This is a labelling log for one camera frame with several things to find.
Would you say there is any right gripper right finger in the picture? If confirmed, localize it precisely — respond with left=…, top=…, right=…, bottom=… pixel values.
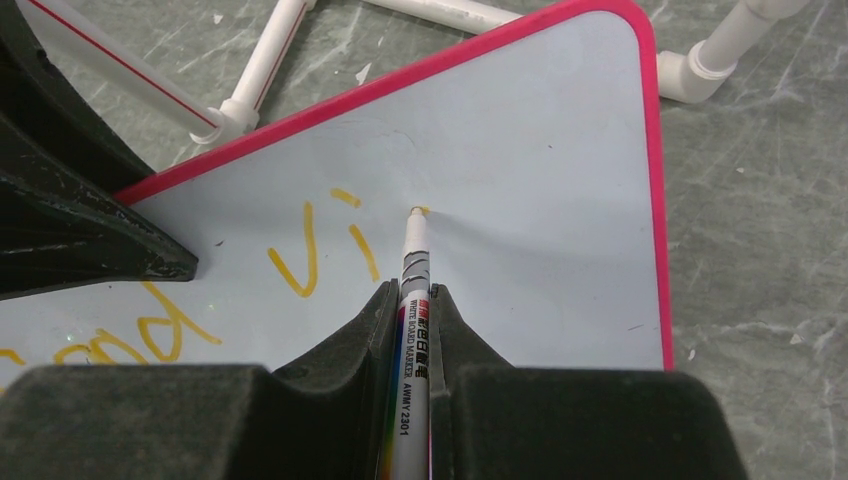
left=429, top=285, right=748, bottom=479

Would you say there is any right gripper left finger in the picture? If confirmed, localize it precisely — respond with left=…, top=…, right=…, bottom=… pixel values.
left=1, top=281, right=399, bottom=479

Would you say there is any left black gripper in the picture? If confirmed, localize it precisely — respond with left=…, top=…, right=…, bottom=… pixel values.
left=1, top=1, right=198, bottom=299

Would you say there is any white marker pen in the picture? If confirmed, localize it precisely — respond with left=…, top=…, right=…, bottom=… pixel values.
left=378, top=207, right=430, bottom=479

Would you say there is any red-framed whiteboard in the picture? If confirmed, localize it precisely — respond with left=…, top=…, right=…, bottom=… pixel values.
left=1, top=1, right=673, bottom=386

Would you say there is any white PVC pipe frame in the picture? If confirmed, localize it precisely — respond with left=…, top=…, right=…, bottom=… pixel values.
left=12, top=0, right=805, bottom=146

